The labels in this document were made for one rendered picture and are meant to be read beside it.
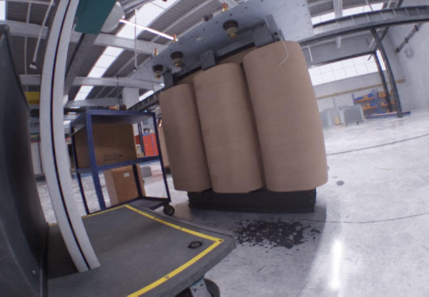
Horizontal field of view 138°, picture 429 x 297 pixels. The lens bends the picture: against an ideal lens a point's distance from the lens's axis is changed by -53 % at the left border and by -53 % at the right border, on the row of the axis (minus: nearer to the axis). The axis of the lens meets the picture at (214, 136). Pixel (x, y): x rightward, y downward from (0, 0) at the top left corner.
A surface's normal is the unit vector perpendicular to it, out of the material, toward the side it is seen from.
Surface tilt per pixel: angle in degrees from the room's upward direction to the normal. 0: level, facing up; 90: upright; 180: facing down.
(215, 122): 90
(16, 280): 90
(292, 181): 90
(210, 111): 90
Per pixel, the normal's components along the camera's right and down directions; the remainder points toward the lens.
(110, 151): 0.86, -0.18
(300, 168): -0.57, 0.07
